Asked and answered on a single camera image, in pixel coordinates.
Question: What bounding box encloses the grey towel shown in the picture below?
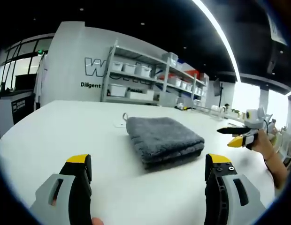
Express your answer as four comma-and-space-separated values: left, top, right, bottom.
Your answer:
123, 112, 205, 171

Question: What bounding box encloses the person's right hand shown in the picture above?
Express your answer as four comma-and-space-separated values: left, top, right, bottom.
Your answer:
250, 130, 276, 160

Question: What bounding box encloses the yellow and black tool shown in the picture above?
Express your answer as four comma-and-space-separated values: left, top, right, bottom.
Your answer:
174, 102, 191, 111

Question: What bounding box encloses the long ceiling light strip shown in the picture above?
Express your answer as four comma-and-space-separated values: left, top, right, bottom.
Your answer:
191, 0, 242, 83

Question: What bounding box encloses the grey metal shelving unit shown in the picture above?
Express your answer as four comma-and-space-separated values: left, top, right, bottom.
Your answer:
100, 39, 210, 106

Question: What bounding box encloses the white hanging sheet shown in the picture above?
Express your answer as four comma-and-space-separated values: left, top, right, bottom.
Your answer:
267, 8, 290, 45

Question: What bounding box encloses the dark reception counter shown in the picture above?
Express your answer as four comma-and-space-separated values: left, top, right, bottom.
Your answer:
0, 90, 36, 139

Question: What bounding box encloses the group of white storage bins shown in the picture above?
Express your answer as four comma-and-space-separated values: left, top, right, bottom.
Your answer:
108, 52, 207, 101

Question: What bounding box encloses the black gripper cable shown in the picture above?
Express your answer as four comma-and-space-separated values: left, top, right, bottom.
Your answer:
262, 118, 272, 139

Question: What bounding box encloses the black wall monitor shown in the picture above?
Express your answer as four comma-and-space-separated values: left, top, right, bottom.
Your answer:
213, 78, 222, 97

